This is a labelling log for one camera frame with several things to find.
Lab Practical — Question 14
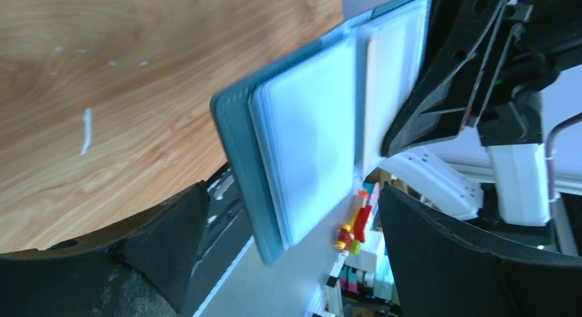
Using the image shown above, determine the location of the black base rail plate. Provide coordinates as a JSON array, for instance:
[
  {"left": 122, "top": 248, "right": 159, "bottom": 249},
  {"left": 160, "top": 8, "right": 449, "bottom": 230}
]
[{"left": 179, "top": 164, "right": 252, "bottom": 316}]

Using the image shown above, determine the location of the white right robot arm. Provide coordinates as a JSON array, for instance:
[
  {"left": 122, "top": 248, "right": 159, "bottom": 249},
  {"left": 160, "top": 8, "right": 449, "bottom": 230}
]
[{"left": 380, "top": 0, "right": 581, "bottom": 227}]

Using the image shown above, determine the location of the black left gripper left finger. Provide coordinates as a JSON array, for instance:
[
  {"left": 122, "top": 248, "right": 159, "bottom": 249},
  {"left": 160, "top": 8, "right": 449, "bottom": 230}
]
[{"left": 1, "top": 182, "right": 209, "bottom": 316}]

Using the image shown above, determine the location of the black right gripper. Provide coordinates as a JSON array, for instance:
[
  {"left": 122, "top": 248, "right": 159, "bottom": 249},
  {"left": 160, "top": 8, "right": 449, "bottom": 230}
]
[{"left": 381, "top": 0, "right": 581, "bottom": 157}]

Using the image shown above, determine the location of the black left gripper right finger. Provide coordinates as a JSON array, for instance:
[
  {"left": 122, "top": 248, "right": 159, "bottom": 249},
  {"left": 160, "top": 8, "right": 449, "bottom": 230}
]
[{"left": 378, "top": 185, "right": 581, "bottom": 316}]

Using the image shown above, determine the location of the blue leather card holder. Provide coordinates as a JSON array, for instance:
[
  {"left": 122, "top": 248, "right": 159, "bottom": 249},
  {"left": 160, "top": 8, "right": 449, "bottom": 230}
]
[{"left": 210, "top": 0, "right": 432, "bottom": 264}]

